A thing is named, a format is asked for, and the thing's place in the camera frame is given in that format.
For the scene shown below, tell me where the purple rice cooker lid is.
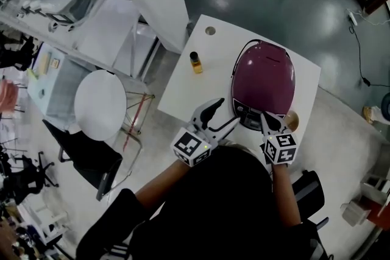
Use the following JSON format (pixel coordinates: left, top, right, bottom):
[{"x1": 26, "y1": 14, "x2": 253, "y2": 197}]
[{"x1": 231, "y1": 40, "x2": 297, "y2": 116}]

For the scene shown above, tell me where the brown round bowl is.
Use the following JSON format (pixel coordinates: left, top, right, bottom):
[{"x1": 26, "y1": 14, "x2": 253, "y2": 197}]
[{"x1": 285, "y1": 110, "x2": 300, "y2": 132}]

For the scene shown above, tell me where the white round stool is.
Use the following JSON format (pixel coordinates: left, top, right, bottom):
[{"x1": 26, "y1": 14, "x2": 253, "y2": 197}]
[{"x1": 74, "y1": 69, "x2": 127, "y2": 142}]

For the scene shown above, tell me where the black rice cooker base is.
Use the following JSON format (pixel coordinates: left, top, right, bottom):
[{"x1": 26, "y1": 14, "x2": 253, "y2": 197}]
[{"x1": 232, "y1": 97, "x2": 289, "y2": 132}]

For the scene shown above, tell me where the pink cloth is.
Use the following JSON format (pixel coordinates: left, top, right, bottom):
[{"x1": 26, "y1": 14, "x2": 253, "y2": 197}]
[{"x1": 0, "y1": 79, "x2": 18, "y2": 115}]

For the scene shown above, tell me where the black folding chair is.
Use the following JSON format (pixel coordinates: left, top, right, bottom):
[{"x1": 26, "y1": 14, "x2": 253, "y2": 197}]
[{"x1": 41, "y1": 118, "x2": 123, "y2": 202}]

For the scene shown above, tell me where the white power strip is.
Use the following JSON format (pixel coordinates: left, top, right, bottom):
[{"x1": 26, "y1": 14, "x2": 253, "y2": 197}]
[{"x1": 346, "y1": 8, "x2": 359, "y2": 26}]

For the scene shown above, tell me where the black seat armrest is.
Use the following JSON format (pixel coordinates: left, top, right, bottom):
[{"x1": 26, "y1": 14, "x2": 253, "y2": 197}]
[{"x1": 292, "y1": 169, "x2": 330, "y2": 231}]

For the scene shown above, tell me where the wire frame stand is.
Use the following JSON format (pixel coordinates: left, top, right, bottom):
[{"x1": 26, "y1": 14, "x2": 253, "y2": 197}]
[{"x1": 120, "y1": 90, "x2": 155, "y2": 153}]

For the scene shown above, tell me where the white side desk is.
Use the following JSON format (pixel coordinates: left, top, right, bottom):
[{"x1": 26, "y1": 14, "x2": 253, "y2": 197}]
[{"x1": 26, "y1": 41, "x2": 92, "y2": 121}]

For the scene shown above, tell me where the grey cardboard box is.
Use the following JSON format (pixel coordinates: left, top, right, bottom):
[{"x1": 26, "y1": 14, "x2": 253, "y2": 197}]
[{"x1": 340, "y1": 173, "x2": 390, "y2": 228}]

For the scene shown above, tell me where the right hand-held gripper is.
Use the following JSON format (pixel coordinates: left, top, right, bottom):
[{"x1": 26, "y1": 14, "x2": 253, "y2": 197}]
[{"x1": 259, "y1": 110, "x2": 299, "y2": 166}]

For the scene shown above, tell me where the person's left forearm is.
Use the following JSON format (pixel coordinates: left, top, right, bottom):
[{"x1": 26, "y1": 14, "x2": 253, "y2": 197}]
[{"x1": 133, "y1": 158, "x2": 196, "y2": 203}]

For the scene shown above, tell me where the black floor cable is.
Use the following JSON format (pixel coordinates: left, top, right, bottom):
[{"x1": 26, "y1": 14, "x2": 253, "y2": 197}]
[{"x1": 348, "y1": 24, "x2": 372, "y2": 88}]

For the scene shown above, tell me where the person's black clothed torso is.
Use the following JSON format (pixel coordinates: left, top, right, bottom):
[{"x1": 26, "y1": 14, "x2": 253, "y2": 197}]
[{"x1": 75, "y1": 145, "x2": 330, "y2": 260}]

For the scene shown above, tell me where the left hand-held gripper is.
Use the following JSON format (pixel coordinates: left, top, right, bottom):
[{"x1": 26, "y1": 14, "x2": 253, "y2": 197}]
[{"x1": 169, "y1": 97, "x2": 241, "y2": 168}]

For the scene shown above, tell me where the small bottle of yellow liquid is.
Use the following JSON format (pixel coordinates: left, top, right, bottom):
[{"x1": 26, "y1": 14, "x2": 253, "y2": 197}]
[{"x1": 189, "y1": 51, "x2": 204, "y2": 75}]

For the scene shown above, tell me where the person's right forearm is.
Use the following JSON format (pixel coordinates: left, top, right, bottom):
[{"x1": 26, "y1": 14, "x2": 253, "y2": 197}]
[{"x1": 270, "y1": 162, "x2": 303, "y2": 227}]

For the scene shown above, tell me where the black office chair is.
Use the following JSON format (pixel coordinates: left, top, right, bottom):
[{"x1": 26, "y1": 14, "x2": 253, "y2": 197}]
[{"x1": 0, "y1": 151, "x2": 59, "y2": 203}]

